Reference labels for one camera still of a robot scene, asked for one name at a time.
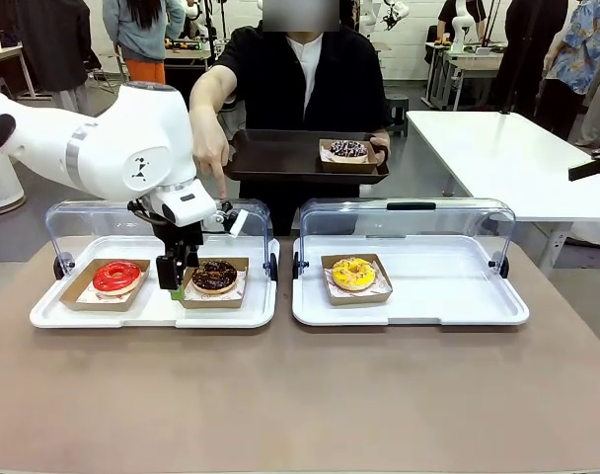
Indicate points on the black plastic stool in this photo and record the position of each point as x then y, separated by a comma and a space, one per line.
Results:
397, 111

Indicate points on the white display tray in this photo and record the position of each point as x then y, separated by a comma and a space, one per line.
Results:
147, 316
443, 276

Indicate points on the person in black outfit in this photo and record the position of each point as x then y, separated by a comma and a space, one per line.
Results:
532, 54

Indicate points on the person in teal sweater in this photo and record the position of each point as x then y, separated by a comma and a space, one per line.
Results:
115, 34

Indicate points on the person in floral shirt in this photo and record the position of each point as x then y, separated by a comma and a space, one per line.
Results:
583, 49

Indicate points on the cardboard box of yellow donut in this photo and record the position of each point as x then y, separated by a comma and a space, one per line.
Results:
384, 293

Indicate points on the brown serving tray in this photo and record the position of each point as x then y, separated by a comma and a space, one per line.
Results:
280, 158

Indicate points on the white rectangular table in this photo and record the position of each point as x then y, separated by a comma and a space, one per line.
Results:
502, 158

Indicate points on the clear plastic display cover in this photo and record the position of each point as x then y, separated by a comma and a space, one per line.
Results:
102, 217
428, 222

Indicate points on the person's left hand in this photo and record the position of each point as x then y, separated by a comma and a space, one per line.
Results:
384, 145

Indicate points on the red glazed donut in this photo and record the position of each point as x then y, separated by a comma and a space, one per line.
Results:
105, 281

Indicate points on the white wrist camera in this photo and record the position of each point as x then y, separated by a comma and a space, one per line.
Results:
237, 223

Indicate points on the cardboard box of red donut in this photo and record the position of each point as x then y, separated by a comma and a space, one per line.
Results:
75, 298

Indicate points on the cardboard box of chocolate donut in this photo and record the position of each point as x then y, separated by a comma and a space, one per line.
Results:
231, 301

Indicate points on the cardboard box of sprinkled donut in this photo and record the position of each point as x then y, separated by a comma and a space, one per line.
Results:
349, 167

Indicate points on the dark donut with colourful sprinkles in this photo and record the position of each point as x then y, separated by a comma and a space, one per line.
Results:
349, 149

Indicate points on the person in dark coat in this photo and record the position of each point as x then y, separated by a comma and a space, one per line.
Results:
58, 49

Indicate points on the person's right forearm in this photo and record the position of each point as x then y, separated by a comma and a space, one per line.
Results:
206, 121

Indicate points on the white round pedestal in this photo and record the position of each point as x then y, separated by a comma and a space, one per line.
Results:
1, 187

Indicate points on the yellow glazed donut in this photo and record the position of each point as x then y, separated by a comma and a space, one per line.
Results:
342, 276

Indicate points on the person in black shirt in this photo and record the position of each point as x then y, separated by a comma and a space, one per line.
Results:
280, 74

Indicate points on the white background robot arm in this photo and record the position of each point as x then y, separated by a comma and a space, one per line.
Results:
459, 29
396, 11

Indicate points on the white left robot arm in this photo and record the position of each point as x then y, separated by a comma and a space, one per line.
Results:
132, 143

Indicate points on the chocolate donut with nuts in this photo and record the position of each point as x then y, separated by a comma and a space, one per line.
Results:
226, 281

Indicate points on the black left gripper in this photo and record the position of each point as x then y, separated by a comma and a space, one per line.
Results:
179, 237

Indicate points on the white background work table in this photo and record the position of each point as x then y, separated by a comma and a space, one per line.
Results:
458, 60

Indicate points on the person's right hand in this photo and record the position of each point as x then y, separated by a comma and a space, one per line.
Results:
211, 158

